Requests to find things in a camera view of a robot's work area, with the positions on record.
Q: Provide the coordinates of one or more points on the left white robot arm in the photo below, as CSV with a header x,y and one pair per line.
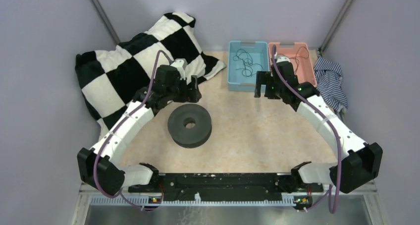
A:
x,y
98,166

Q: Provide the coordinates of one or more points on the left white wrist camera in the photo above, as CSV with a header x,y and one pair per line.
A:
x,y
180,64

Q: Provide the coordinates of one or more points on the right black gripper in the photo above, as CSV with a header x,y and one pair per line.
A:
x,y
264,78

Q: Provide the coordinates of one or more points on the left corner metal profile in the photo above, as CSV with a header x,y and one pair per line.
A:
x,y
105,20

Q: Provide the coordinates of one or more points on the black cable spool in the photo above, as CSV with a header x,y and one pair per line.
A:
x,y
189,125

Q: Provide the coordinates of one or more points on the black white checkered blanket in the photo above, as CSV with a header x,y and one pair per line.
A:
x,y
109,79

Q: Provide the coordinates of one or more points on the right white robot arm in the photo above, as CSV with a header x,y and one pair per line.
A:
x,y
358,162

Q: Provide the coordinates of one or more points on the blue plastic basket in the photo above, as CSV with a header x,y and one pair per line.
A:
x,y
244,60

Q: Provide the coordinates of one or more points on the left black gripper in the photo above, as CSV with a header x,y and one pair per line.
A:
x,y
195,93

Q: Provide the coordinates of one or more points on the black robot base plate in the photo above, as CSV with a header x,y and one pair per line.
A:
x,y
224,187

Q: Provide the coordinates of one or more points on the corner metal profile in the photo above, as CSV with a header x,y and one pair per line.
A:
x,y
335,26
105,20

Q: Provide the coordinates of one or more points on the pink plastic basket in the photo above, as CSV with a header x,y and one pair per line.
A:
x,y
300,57

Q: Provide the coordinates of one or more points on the right corner metal profile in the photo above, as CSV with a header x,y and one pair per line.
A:
x,y
335,26

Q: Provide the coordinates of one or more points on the blue striped cloth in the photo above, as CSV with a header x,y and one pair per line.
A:
x,y
329,79

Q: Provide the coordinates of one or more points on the aluminium front frame rail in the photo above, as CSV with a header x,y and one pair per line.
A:
x,y
361,207

